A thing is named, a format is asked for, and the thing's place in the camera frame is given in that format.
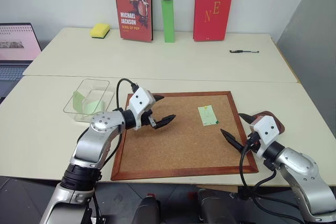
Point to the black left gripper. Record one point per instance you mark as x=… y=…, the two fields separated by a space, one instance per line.
x=148 y=119

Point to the black ballpoint pen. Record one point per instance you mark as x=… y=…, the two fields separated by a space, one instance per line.
x=242 y=51

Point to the small green-white card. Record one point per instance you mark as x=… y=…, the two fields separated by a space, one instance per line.
x=208 y=116

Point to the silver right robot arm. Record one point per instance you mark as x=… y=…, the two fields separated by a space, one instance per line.
x=302 y=174

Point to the small dark rounded shape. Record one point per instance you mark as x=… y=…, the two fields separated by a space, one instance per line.
x=148 y=209

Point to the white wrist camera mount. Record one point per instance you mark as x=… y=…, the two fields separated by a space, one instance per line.
x=266 y=129
x=139 y=100

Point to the large dark rounded shape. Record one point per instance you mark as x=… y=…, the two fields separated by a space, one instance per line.
x=212 y=205

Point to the red book with gold letters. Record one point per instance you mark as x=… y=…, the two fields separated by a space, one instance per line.
x=212 y=9

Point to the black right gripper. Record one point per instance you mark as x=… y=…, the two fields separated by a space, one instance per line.
x=252 y=140

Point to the wood-framed cork board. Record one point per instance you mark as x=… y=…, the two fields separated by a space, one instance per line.
x=173 y=140

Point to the grey laptop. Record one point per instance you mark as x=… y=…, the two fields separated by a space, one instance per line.
x=15 y=51

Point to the yellow and green sponge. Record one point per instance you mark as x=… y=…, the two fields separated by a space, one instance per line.
x=99 y=30

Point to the brown wooden tray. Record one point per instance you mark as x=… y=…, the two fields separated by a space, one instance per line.
x=280 y=125

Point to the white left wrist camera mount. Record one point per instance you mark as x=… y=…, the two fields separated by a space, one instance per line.
x=139 y=100

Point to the red Michael Jackson book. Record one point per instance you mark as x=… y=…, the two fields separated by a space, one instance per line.
x=134 y=9

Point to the clear plastic container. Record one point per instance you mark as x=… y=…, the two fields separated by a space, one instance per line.
x=99 y=90

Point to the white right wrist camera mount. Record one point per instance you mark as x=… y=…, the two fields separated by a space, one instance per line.
x=266 y=129

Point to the green tube with black cap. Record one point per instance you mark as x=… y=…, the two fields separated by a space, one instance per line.
x=168 y=16

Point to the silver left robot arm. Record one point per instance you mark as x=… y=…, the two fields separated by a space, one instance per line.
x=89 y=150

